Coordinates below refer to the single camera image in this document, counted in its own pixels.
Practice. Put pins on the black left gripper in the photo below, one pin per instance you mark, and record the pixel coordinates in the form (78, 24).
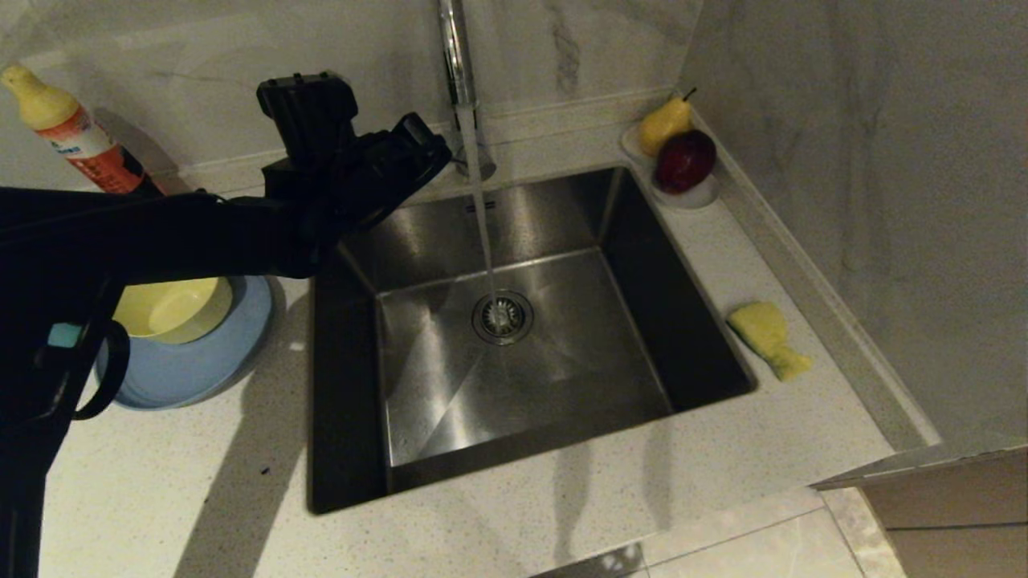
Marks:
(337, 193)

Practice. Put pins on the chrome faucet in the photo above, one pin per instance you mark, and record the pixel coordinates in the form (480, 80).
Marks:
(456, 56)

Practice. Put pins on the orange-label dish soap bottle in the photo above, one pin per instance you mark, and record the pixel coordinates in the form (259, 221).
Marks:
(76, 140)

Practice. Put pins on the yellow sponge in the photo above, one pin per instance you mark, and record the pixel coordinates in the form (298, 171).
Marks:
(763, 333)

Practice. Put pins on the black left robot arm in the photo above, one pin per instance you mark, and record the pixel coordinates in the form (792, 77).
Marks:
(120, 241)

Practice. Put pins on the metal sink drain strainer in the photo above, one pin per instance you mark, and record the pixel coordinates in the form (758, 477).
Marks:
(503, 318)

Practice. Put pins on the stainless steel sink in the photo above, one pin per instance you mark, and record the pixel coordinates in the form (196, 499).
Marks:
(562, 377)

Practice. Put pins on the yellow pear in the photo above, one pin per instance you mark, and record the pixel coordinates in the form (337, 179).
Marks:
(662, 127)

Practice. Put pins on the yellow plastic bowl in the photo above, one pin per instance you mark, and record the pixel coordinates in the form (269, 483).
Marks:
(173, 309)

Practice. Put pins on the dark red apple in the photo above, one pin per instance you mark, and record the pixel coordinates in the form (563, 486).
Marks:
(686, 160)

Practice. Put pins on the white fruit dish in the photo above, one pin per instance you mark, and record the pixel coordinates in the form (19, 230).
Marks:
(691, 201)

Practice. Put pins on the light blue plate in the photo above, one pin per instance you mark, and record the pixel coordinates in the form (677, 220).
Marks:
(193, 369)

